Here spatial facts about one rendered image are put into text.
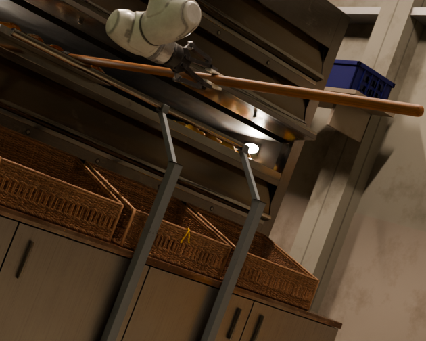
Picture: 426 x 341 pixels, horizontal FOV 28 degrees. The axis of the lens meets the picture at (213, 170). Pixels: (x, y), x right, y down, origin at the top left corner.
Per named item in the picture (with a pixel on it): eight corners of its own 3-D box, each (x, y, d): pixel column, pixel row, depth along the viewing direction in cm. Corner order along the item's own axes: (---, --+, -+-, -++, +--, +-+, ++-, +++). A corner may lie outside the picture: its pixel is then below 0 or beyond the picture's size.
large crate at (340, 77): (385, 111, 610) (395, 84, 611) (349, 89, 585) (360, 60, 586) (331, 104, 654) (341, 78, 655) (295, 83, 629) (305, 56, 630)
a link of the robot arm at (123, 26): (136, 63, 249) (166, 53, 240) (95, 41, 239) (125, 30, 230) (143, 31, 252) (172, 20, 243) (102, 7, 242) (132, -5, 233)
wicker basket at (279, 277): (163, 255, 401) (184, 200, 404) (245, 284, 436) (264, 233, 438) (225, 282, 363) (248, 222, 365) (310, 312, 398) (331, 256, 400)
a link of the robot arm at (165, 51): (137, 56, 250) (152, 65, 254) (155, 59, 243) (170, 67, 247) (149, 28, 251) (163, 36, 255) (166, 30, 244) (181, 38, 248)
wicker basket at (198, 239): (59, 218, 362) (82, 158, 364) (157, 253, 398) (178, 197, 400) (120, 246, 325) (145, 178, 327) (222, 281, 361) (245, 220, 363)
